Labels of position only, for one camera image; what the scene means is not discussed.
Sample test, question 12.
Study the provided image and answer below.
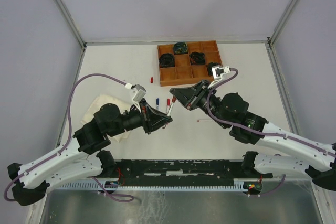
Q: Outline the aluminium frame back rail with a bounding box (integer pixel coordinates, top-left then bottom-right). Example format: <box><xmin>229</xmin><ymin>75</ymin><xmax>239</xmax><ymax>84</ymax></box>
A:
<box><xmin>85</xmin><ymin>40</ymin><xmax>268</xmax><ymax>47</ymax></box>

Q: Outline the coiled green black cable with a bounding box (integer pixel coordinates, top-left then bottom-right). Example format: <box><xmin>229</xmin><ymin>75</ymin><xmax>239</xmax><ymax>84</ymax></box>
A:
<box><xmin>172</xmin><ymin>41</ymin><xmax>189</xmax><ymax>56</ymax></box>

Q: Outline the cream folded cloth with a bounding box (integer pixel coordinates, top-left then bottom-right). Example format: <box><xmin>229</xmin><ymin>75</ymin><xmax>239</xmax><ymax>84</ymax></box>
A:
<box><xmin>74</xmin><ymin>94</ymin><xmax>131</xmax><ymax>146</ymax></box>

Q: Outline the wooden compartment tray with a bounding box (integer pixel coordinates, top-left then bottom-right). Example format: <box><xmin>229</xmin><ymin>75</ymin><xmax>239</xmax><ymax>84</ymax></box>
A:
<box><xmin>157</xmin><ymin>40</ymin><xmax>222</xmax><ymax>87</ymax></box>

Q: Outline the coiled black cable left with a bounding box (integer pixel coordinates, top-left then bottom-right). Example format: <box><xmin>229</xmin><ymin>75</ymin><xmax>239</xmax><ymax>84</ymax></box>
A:
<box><xmin>159</xmin><ymin>53</ymin><xmax>176</xmax><ymax>68</ymax></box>

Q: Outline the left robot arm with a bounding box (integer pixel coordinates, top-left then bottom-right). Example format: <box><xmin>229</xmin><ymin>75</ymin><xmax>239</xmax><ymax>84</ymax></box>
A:
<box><xmin>4</xmin><ymin>99</ymin><xmax>173</xmax><ymax>206</ymax></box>

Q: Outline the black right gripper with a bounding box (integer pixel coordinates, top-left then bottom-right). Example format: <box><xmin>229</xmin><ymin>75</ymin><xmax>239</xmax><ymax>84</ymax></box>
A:
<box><xmin>169</xmin><ymin>81</ymin><xmax>227</xmax><ymax>129</ymax></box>

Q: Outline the aluminium frame right post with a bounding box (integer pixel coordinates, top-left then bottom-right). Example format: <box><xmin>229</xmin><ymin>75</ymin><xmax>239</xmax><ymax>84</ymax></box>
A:
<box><xmin>268</xmin><ymin>0</ymin><xmax>300</xmax><ymax>47</ymax></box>

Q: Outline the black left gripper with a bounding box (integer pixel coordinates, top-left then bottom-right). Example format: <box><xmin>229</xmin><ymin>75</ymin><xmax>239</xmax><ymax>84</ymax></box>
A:
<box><xmin>108</xmin><ymin>97</ymin><xmax>173</xmax><ymax>136</ymax></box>

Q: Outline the aluminium frame post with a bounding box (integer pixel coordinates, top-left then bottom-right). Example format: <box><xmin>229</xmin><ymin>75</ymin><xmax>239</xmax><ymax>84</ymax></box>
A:
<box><xmin>53</xmin><ymin>0</ymin><xmax>86</xmax><ymax>48</ymax></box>
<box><xmin>268</xmin><ymin>0</ymin><xmax>300</xmax><ymax>47</ymax></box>

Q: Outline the aluminium frame left post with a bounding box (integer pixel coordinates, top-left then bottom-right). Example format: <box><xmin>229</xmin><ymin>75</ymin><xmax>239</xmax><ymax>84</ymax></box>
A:
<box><xmin>53</xmin><ymin>0</ymin><xmax>86</xmax><ymax>48</ymax></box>

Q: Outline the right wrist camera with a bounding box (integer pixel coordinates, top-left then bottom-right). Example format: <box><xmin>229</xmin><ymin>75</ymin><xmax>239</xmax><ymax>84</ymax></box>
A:
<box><xmin>208</xmin><ymin>66</ymin><xmax>230</xmax><ymax>89</ymax></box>

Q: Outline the white pen brown end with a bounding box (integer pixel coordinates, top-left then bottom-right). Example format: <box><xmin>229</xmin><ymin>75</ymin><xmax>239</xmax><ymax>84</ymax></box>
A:
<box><xmin>163</xmin><ymin>100</ymin><xmax>174</xmax><ymax>129</ymax></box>

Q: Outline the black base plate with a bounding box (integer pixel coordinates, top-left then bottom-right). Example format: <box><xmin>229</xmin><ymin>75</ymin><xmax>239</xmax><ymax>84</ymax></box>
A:
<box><xmin>98</xmin><ymin>152</ymin><xmax>273</xmax><ymax>187</ymax></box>

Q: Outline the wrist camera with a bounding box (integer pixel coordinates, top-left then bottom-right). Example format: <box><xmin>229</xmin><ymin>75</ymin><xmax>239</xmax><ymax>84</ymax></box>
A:
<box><xmin>125</xmin><ymin>83</ymin><xmax>146</xmax><ymax>103</ymax></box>
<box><xmin>208</xmin><ymin>66</ymin><xmax>230</xmax><ymax>89</ymax></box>

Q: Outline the white slotted cable duct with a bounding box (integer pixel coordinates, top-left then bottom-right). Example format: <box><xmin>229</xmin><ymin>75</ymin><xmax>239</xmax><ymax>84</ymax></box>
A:
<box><xmin>59</xmin><ymin>178</ymin><xmax>262</xmax><ymax>190</ymax></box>

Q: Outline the coiled black cable front right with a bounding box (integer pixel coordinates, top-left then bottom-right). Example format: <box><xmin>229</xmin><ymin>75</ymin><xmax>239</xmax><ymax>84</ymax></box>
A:
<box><xmin>206</xmin><ymin>62</ymin><xmax>223</xmax><ymax>77</ymax></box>

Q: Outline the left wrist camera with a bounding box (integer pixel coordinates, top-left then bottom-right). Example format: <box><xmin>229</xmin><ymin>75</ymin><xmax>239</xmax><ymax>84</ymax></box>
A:
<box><xmin>125</xmin><ymin>83</ymin><xmax>146</xmax><ymax>103</ymax></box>

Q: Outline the coiled black cable centre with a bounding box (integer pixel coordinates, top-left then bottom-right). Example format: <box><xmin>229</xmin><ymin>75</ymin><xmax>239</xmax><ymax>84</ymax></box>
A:
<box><xmin>189</xmin><ymin>51</ymin><xmax>206</xmax><ymax>66</ymax></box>

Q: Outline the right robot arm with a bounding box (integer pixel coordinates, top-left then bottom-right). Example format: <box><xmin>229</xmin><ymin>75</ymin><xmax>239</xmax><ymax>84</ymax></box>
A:
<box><xmin>170</xmin><ymin>81</ymin><xmax>335</xmax><ymax>191</ymax></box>

